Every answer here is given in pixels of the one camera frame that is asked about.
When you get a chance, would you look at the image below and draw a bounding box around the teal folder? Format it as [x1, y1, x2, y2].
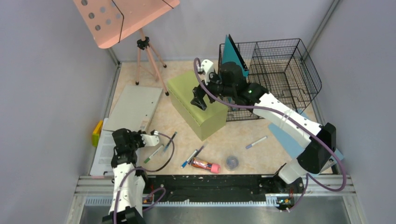
[221, 34, 249, 78]

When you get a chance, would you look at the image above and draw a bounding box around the white blue marker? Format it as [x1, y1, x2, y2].
[245, 136, 267, 149]

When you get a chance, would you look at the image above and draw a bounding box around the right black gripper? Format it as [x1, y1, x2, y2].
[191, 70, 235, 111]

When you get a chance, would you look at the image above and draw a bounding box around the green capped marker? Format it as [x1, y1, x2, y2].
[144, 144, 164, 164]

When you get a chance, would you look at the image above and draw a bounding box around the blue capped marker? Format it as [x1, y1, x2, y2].
[181, 149, 198, 168]

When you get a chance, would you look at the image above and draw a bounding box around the clear round container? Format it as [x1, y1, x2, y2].
[226, 155, 239, 171]

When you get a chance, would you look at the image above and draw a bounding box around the pink capped pencil tube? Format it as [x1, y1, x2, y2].
[191, 157, 220, 174]

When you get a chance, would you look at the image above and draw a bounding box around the light blue clipboard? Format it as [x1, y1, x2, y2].
[269, 109, 344, 174]

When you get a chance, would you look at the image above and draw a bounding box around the grey white folder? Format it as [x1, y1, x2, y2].
[103, 85, 163, 131]

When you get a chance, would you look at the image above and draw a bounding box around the yellow green block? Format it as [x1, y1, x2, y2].
[91, 120, 103, 147]

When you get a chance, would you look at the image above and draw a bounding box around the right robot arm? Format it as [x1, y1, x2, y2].
[191, 58, 341, 192]

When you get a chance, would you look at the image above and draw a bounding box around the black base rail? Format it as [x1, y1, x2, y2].
[143, 175, 304, 203]

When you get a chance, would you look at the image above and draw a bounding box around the black pen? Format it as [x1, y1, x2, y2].
[163, 132, 177, 153]

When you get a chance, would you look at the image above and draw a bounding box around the green rectangular box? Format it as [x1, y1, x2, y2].
[167, 70, 228, 140]

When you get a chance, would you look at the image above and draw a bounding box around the black wire desk organizer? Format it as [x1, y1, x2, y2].
[236, 38, 322, 114]

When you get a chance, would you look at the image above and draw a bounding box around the pink music stand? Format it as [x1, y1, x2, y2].
[73, 0, 180, 85]

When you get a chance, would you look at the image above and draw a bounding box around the printed paper clipboard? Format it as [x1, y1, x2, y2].
[89, 128, 115, 177]

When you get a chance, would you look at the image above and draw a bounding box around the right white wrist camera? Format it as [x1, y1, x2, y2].
[197, 59, 215, 85]

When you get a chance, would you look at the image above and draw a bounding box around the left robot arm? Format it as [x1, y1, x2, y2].
[101, 128, 150, 224]

